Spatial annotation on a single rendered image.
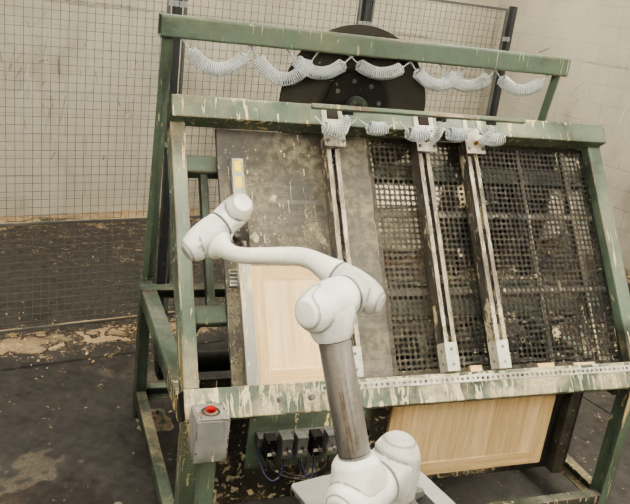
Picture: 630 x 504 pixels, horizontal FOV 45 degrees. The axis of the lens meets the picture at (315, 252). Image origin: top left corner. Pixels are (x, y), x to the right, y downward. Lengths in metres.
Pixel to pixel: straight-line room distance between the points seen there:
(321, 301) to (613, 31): 6.99
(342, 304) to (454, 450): 1.76
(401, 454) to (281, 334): 0.84
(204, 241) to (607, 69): 6.77
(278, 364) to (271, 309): 0.22
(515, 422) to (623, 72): 5.41
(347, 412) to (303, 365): 0.81
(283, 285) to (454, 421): 1.13
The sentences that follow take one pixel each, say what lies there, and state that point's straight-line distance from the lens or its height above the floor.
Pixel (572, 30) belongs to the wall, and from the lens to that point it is 9.20.
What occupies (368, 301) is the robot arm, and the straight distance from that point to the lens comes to 2.34.
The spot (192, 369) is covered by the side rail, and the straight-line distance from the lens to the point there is 2.96.
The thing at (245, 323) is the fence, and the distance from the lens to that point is 3.05.
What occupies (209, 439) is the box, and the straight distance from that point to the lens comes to 2.77.
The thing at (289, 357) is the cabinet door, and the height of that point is 0.97.
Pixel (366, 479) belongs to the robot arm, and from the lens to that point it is 2.39.
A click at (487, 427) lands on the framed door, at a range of 3.88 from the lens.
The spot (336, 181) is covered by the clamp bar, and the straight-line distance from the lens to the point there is 3.34.
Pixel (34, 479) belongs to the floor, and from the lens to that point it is 4.06.
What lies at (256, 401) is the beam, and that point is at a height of 0.86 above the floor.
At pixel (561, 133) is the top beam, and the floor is 1.86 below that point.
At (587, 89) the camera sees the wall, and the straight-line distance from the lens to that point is 8.97.
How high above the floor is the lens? 2.38
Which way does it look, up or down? 19 degrees down
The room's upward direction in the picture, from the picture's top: 7 degrees clockwise
